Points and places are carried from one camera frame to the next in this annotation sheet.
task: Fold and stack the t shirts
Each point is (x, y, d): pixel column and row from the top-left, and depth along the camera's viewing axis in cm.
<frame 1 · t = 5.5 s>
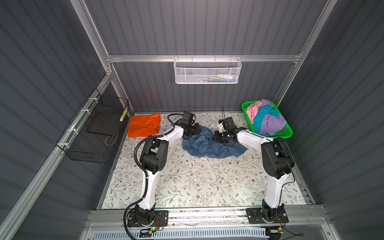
left hand: (200, 129, 101), fingers open
right hand: (213, 139, 98), fingers closed
folded orange t shirt: (144, 125, 111), point 4 cm above the table
blue t shirt: (203, 145, 98), point 5 cm above the table
pink t shirt: (252, 110, 110), point 11 cm above the table
teal t shirt: (263, 111, 110), point 10 cm above the table
purple t shirt: (271, 125, 108), point 5 cm above the table

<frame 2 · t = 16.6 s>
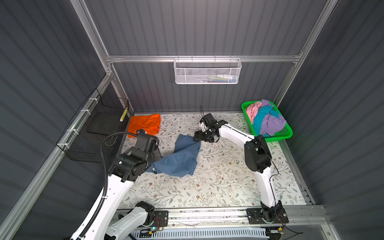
left hand: (154, 150, 69), fingers closed
right hand: (199, 140, 98), fingers open
blue t shirt: (182, 162, 84), point 10 cm above the table
the other named things where they were.

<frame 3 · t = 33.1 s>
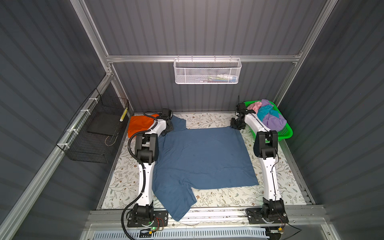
left hand: (166, 128, 110), fingers closed
right hand: (234, 126, 111), fingers open
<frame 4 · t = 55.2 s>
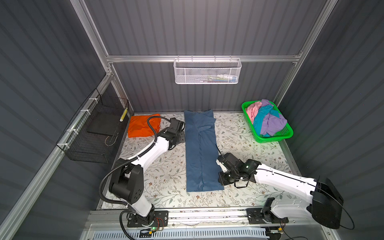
left hand: (180, 137, 90), fingers open
right hand: (219, 182, 79), fingers closed
blue t shirt: (203, 169, 91), on the table
the other named things where they were.

